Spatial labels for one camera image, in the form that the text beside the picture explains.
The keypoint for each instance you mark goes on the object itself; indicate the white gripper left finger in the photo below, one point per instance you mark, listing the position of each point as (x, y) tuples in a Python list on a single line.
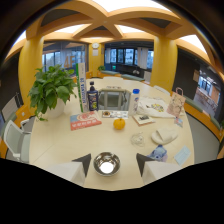
[(71, 171)]

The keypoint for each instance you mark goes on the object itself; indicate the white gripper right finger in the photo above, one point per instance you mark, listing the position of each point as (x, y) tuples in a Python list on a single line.
[(156, 170)]

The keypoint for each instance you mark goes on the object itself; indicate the white slipper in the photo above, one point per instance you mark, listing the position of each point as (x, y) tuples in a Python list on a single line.
[(164, 135)]

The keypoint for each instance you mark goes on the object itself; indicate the blue plush toy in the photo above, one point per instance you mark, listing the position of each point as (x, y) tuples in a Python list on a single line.
[(158, 153)]

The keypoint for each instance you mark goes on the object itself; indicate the steel bowl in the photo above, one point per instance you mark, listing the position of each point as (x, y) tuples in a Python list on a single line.
[(106, 163)]

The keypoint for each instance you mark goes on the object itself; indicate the clear plastic bag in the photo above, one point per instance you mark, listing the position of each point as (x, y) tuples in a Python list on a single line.
[(137, 139)]

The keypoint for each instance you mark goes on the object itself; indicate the red white booklet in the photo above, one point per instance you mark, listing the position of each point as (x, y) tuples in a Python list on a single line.
[(85, 120)]

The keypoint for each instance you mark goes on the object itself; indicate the small picture card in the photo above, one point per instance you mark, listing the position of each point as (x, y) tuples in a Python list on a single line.
[(143, 119)]

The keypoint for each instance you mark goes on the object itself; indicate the orange fruit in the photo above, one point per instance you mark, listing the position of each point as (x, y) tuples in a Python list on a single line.
[(119, 123)]

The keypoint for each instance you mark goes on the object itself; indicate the white printed tote bag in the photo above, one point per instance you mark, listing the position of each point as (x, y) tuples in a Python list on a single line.
[(155, 107)]

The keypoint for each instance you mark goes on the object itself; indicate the white office chair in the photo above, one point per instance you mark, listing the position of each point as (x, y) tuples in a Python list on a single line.
[(16, 139)]

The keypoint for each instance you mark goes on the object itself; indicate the pink paper gift bag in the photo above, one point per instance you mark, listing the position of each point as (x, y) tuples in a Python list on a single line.
[(176, 104)]

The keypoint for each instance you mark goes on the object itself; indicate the flat printed packet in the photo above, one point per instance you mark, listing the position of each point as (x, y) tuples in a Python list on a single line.
[(114, 114)]

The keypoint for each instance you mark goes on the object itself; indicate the white bottle blue cap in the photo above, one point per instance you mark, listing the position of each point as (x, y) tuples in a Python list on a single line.
[(134, 101)]

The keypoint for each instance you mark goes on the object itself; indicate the dark blue bottle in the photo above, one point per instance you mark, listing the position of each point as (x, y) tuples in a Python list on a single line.
[(92, 97)]

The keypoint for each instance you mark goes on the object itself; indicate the green potted plant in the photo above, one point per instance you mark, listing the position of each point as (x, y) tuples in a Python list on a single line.
[(50, 90)]

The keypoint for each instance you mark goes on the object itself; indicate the grey transparent box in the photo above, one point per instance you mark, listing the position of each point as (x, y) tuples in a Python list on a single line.
[(113, 99)]

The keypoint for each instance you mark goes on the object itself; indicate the tall green white box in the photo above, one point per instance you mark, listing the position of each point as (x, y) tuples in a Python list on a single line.
[(81, 86)]

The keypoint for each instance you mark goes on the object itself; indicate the small background plant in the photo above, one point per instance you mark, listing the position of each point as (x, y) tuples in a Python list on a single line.
[(101, 68)]

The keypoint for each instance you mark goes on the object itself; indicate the white wall clock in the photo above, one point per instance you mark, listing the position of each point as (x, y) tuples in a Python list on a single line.
[(95, 45)]

